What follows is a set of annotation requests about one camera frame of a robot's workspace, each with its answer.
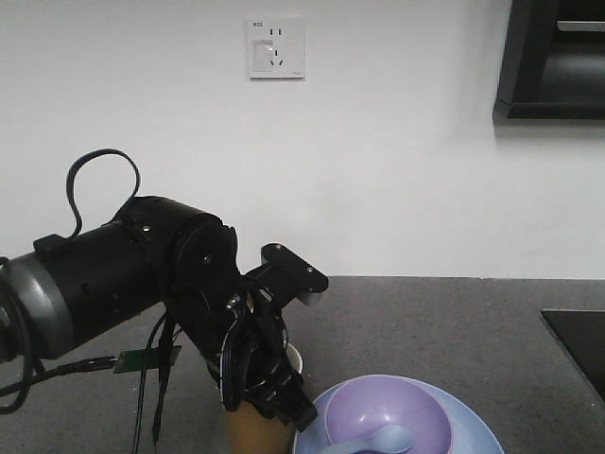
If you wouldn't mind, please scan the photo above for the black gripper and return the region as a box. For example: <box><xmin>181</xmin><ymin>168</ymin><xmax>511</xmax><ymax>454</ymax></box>
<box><xmin>207</xmin><ymin>292</ymin><xmax>318</xmax><ymax>432</ymax></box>

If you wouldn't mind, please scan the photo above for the brown paper cup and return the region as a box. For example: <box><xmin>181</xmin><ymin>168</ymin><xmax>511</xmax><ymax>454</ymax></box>
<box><xmin>207</xmin><ymin>342</ymin><xmax>304</xmax><ymax>454</ymax></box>

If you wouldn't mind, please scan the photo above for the purple plastic bowl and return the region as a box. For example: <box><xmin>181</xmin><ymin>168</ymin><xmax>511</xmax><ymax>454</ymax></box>
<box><xmin>324</xmin><ymin>375</ymin><xmax>453</xmax><ymax>453</ymax></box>

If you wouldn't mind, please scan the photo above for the light blue plastic spoon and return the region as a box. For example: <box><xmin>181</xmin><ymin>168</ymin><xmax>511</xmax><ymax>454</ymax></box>
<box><xmin>320</xmin><ymin>424</ymin><xmax>415</xmax><ymax>454</ymax></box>

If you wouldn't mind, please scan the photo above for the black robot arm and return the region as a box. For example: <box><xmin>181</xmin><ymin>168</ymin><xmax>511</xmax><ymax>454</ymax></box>
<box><xmin>1</xmin><ymin>196</ymin><xmax>328</xmax><ymax>430</ymax></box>

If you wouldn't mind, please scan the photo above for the light blue plastic plate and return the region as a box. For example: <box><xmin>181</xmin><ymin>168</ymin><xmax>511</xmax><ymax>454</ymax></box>
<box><xmin>292</xmin><ymin>375</ymin><xmax>503</xmax><ymax>453</ymax></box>

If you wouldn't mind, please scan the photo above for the green circuit board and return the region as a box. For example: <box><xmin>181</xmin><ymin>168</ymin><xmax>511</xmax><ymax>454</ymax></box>
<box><xmin>112</xmin><ymin>347</ymin><xmax>161</xmax><ymax>374</ymax></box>

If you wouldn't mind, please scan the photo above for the black induction cooktop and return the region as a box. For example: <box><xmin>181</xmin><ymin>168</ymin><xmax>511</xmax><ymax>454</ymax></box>
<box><xmin>541</xmin><ymin>309</ymin><xmax>604</xmax><ymax>400</ymax></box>

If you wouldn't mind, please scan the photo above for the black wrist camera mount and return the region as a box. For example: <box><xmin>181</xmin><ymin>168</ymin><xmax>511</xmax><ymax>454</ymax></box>
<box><xmin>246</xmin><ymin>243</ymin><xmax>329</xmax><ymax>309</ymax></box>

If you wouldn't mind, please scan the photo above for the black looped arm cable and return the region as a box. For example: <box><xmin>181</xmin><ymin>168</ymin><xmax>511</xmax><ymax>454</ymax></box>
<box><xmin>65</xmin><ymin>148</ymin><xmax>142</xmax><ymax>237</ymax></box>

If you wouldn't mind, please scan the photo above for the white wall power socket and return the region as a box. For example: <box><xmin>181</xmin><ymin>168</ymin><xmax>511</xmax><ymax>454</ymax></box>
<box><xmin>246</xmin><ymin>16</ymin><xmax>305</xmax><ymax>80</ymax></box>

